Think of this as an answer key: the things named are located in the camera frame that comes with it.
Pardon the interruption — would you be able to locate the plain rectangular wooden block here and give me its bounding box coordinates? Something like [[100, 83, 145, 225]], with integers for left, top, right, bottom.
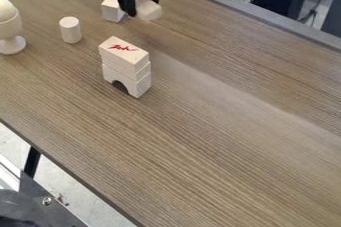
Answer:
[[132, 0, 165, 22]]

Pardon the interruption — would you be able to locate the red-marked rectangular wooden block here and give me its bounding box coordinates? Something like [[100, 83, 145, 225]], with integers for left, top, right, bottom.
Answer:
[[97, 35, 153, 76]]

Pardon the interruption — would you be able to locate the wooden egg on stand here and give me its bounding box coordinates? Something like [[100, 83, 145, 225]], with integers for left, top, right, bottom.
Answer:
[[0, 0, 29, 56]]

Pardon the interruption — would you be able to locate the black metal base plate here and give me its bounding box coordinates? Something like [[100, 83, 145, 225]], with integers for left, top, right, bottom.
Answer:
[[0, 170, 91, 227]]

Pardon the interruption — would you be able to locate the wooden arch block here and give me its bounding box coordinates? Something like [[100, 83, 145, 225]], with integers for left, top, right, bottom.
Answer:
[[100, 61, 154, 99]]

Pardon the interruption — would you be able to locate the triangular wooden block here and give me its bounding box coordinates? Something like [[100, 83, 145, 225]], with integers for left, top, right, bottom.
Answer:
[[100, 0, 127, 24]]

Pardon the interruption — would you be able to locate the wooden cylinder block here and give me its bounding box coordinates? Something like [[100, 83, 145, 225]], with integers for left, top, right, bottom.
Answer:
[[57, 16, 85, 45]]

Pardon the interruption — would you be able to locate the black table leg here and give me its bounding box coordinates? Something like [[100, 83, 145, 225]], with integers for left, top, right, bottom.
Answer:
[[21, 145, 43, 179]]

